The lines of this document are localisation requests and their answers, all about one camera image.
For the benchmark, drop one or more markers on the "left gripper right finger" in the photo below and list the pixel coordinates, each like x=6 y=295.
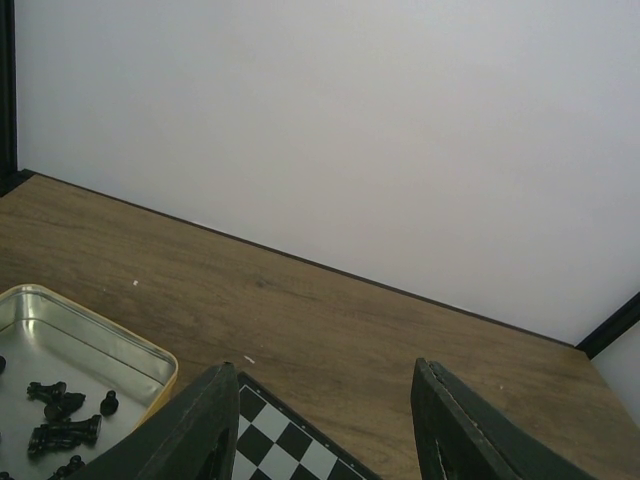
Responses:
x=460 y=435

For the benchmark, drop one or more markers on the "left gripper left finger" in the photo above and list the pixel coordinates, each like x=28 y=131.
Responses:
x=192 y=437

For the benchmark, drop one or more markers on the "black chess pieces pile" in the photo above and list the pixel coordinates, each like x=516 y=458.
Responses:
x=55 y=406

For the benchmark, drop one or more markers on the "black and white chessboard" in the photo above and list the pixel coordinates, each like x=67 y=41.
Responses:
x=275 y=442

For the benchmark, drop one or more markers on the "yellow tin box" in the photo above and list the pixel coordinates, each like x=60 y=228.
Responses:
x=48 y=338

